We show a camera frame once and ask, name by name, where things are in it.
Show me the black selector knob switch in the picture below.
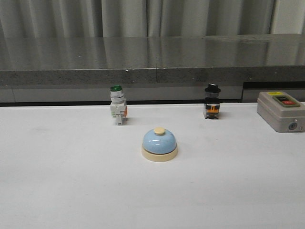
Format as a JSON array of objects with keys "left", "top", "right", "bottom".
[{"left": 203, "top": 83, "right": 221, "bottom": 119}]

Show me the green-capped white pushbutton switch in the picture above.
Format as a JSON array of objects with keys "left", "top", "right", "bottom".
[{"left": 110, "top": 85, "right": 127, "bottom": 125}]

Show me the grey pleated curtain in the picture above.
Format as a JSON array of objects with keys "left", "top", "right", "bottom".
[{"left": 0, "top": 0, "right": 305, "bottom": 38}]

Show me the grey on-off switch box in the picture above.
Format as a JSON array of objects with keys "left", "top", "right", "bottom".
[{"left": 257, "top": 92, "right": 305, "bottom": 133}]

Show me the blue and cream call bell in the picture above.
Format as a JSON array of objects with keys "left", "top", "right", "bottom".
[{"left": 142, "top": 127, "right": 178, "bottom": 162}]

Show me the grey stone counter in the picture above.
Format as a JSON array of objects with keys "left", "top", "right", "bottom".
[{"left": 0, "top": 34, "right": 305, "bottom": 105}]

